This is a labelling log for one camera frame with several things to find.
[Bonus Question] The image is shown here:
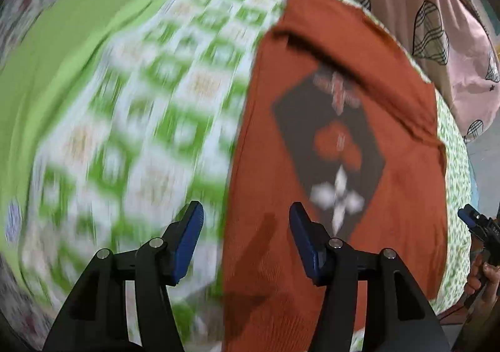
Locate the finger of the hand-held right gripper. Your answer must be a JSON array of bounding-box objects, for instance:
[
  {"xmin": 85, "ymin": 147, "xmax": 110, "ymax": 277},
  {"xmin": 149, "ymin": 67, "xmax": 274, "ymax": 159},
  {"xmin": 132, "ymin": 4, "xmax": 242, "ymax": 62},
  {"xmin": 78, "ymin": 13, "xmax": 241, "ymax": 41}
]
[{"xmin": 457, "ymin": 204, "xmax": 483, "ymax": 228}]

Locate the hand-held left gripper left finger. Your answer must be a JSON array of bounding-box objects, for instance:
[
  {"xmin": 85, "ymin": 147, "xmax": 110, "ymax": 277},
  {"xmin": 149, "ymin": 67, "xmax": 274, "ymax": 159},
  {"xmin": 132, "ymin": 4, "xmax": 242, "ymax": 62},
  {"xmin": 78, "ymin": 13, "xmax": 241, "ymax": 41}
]
[{"xmin": 43, "ymin": 200, "xmax": 205, "ymax": 352}]

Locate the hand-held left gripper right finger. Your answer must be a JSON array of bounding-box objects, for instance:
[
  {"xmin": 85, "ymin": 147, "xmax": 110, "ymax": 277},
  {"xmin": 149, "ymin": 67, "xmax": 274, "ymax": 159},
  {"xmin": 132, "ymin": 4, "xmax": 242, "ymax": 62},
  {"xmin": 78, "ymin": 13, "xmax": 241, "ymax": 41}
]
[{"xmin": 288, "ymin": 202, "xmax": 451, "ymax": 352}]

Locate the rust orange printed shirt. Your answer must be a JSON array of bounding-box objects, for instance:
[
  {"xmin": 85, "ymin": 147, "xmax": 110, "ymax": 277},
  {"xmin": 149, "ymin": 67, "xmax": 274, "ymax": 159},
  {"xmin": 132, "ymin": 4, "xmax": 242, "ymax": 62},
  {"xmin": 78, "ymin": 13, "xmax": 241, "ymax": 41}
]
[{"xmin": 221, "ymin": 0, "xmax": 449, "ymax": 352}]

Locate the person's right hand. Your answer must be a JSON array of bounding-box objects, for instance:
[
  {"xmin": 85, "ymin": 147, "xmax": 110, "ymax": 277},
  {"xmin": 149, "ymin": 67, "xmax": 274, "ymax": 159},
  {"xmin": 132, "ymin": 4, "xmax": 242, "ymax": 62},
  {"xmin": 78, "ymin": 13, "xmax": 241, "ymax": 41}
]
[{"xmin": 464, "ymin": 252, "xmax": 500, "ymax": 300}]

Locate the green checked bed sheet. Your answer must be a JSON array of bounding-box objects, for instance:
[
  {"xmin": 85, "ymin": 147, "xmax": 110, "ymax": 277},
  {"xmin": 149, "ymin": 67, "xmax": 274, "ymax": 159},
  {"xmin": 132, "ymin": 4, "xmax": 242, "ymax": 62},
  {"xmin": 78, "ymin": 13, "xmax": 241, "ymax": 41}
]
[{"xmin": 0, "ymin": 0, "xmax": 475, "ymax": 352}]

